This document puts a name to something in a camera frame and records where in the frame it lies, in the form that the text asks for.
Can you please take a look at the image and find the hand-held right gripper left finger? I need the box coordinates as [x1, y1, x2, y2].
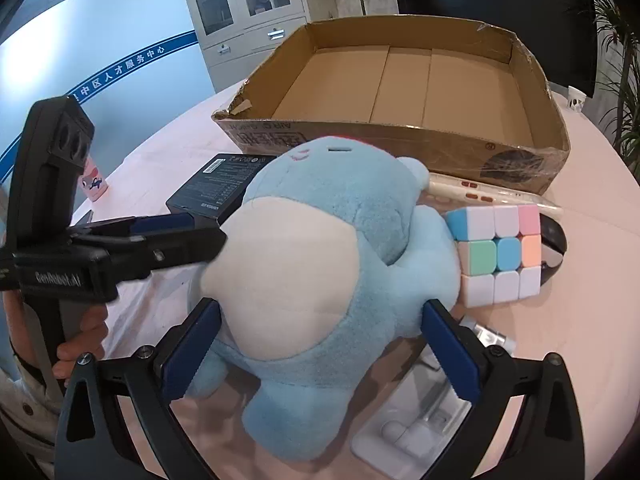
[54, 298, 236, 480]

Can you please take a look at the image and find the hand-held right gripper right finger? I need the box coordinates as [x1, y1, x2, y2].
[420, 299, 586, 480]

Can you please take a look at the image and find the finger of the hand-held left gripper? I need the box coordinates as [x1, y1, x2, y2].
[70, 225, 229, 283]
[65, 212, 201, 241]

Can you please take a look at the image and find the black box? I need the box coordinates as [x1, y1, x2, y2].
[166, 152, 278, 221]

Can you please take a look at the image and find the pastel puzzle cube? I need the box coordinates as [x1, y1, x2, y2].
[444, 204, 545, 308]

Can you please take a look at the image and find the blue plush toy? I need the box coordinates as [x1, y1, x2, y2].
[187, 135, 463, 462]

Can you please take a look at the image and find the black round toy robot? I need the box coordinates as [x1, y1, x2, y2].
[537, 215, 569, 286]

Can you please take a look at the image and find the cardboard box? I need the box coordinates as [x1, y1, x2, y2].
[211, 14, 572, 196]

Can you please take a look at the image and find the person's left hand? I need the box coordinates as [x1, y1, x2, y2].
[52, 302, 110, 381]

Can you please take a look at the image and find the pink cartoon cup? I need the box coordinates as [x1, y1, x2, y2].
[77, 156, 109, 204]

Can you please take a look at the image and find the clear plastic packaging tray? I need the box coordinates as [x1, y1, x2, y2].
[350, 315, 518, 480]

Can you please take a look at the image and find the grey metal cabinet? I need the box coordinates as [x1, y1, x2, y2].
[177, 0, 311, 93]

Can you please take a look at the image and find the tall green palm plant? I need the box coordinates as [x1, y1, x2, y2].
[565, 0, 640, 181]

